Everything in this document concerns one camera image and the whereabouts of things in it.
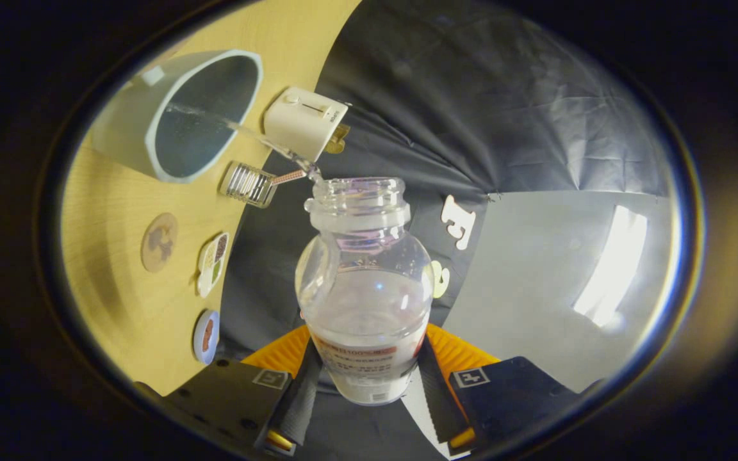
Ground ceiling light panel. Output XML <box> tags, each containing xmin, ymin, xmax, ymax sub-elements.
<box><xmin>573</xmin><ymin>205</ymin><xmax>648</xmax><ymax>328</ymax></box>

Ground wooden table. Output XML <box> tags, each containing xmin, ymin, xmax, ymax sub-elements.
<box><xmin>60</xmin><ymin>0</ymin><xmax>363</xmax><ymax>396</ymax></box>

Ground blue plate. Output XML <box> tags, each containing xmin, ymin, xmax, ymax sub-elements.
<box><xmin>192</xmin><ymin>309</ymin><xmax>221</xmax><ymax>366</ymax></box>

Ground pale green cup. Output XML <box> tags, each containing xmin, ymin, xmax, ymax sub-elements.
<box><xmin>90</xmin><ymin>49</ymin><xmax>264</xmax><ymax>185</ymax></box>

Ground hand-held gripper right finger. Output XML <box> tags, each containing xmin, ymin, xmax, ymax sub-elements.
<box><xmin>417</xmin><ymin>323</ymin><xmax>600</xmax><ymax>457</ymax></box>

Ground white divided bean dish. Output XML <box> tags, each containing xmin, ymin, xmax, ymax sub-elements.
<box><xmin>196</xmin><ymin>232</ymin><xmax>231</xmax><ymax>299</ymax></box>

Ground round cork coaster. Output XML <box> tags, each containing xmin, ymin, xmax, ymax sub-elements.
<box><xmin>140</xmin><ymin>212</ymin><xmax>179</xmax><ymax>274</ymax></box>

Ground brown toast slices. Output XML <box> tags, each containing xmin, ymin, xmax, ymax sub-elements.
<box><xmin>324</xmin><ymin>124</ymin><xmax>351</xmax><ymax>156</ymax></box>

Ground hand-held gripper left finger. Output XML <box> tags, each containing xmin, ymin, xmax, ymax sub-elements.
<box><xmin>135</xmin><ymin>325</ymin><xmax>325</xmax><ymax>457</ymax></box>

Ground clear plastic juice bottle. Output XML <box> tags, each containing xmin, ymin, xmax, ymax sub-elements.
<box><xmin>295</xmin><ymin>177</ymin><xmax>435</xmax><ymax>406</ymax></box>

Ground white toaster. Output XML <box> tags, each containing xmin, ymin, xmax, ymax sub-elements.
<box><xmin>263</xmin><ymin>86</ymin><xmax>349</xmax><ymax>164</ymax></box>

